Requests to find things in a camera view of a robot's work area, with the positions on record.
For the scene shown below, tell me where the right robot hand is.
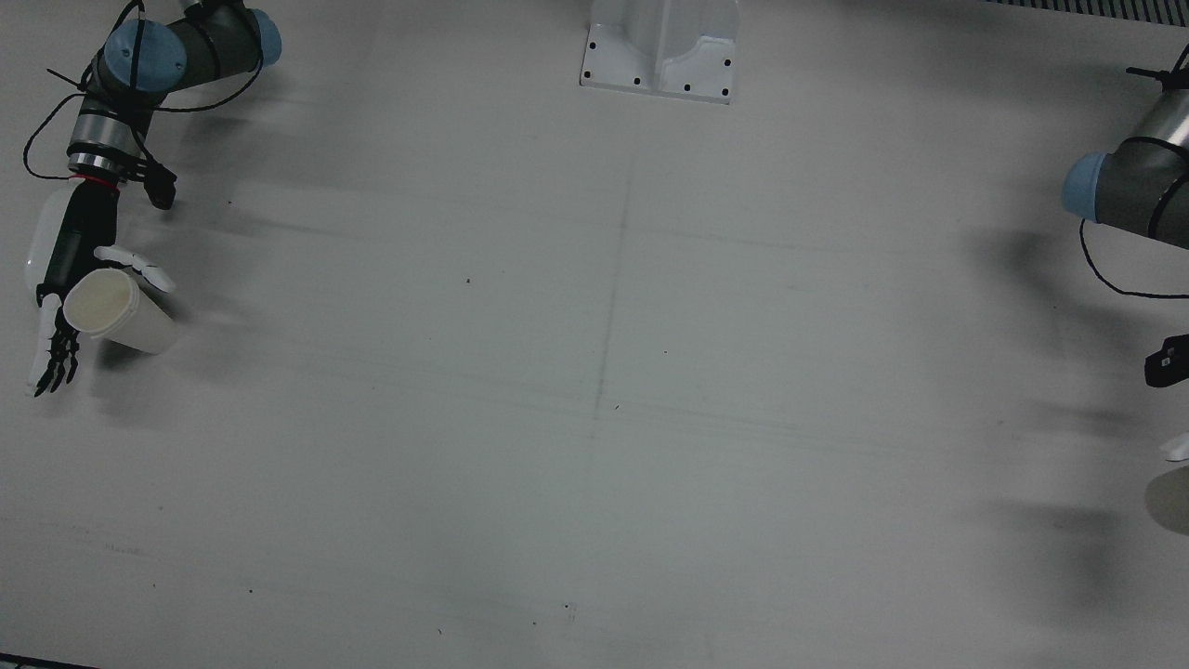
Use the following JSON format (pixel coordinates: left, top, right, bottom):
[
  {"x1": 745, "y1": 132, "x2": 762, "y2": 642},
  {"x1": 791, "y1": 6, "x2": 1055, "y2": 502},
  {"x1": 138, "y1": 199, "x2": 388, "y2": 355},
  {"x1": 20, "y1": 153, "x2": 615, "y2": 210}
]
[{"x1": 23, "y1": 177, "x2": 177, "y2": 399}]

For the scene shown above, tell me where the beige cup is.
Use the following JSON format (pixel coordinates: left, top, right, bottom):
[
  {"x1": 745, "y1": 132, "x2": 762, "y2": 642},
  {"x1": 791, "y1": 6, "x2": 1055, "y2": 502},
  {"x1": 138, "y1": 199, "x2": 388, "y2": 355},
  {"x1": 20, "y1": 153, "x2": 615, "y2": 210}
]
[{"x1": 1144, "y1": 467, "x2": 1189, "y2": 537}]

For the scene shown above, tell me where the white paper cup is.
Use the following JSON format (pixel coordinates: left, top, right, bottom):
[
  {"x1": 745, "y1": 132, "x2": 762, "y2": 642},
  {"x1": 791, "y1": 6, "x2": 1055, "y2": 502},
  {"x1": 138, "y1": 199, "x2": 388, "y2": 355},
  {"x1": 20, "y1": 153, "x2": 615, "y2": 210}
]
[{"x1": 62, "y1": 268, "x2": 179, "y2": 356}]

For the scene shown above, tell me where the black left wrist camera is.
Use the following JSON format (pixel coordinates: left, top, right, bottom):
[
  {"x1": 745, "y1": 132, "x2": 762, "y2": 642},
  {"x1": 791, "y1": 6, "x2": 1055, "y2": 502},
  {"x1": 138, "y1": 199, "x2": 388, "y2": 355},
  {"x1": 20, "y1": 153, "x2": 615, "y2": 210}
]
[{"x1": 1144, "y1": 336, "x2": 1189, "y2": 389}]

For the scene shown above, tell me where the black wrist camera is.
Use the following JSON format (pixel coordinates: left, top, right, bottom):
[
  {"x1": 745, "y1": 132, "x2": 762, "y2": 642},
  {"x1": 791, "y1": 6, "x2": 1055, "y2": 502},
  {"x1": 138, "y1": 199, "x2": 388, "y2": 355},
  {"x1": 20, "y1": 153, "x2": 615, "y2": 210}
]
[
  {"x1": 1144, "y1": 336, "x2": 1189, "y2": 389},
  {"x1": 139, "y1": 163, "x2": 177, "y2": 210}
]

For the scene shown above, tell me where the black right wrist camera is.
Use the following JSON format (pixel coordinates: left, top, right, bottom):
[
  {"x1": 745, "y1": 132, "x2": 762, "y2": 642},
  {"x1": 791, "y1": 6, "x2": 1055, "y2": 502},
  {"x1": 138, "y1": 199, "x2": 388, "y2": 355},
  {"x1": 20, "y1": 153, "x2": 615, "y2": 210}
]
[{"x1": 139, "y1": 163, "x2": 177, "y2": 210}]

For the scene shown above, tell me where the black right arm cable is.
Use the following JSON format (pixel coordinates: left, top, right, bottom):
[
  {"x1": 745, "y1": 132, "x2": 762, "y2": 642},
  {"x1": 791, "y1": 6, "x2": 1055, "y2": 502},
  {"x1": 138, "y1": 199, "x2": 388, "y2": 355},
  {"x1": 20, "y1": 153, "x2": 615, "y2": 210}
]
[{"x1": 23, "y1": 0, "x2": 270, "y2": 182}]

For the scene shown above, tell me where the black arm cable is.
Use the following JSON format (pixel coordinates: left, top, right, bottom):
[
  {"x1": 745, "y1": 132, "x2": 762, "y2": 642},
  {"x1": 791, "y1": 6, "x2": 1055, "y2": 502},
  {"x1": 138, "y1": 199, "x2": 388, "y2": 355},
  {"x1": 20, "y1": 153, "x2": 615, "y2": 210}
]
[
  {"x1": 1078, "y1": 218, "x2": 1189, "y2": 301},
  {"x1": 23, "y1": 0, "x2": 270, "y2": 182}
]

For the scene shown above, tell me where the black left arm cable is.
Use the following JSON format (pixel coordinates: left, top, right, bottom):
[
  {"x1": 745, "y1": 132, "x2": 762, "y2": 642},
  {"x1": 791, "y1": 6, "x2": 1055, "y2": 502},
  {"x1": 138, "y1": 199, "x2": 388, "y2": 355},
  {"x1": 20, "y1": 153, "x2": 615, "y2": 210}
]
[{"x1": 1078, "y1": 218, "x2": 1189, "y2": 301}]

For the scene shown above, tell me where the white pedestal mount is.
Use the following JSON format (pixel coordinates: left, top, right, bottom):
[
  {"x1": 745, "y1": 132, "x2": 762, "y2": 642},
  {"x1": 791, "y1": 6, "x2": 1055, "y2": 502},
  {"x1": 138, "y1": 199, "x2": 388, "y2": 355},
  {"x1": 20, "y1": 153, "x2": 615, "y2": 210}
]
[{"x1": 580, "y1": 0, "x2": 741, "y2": 105}]

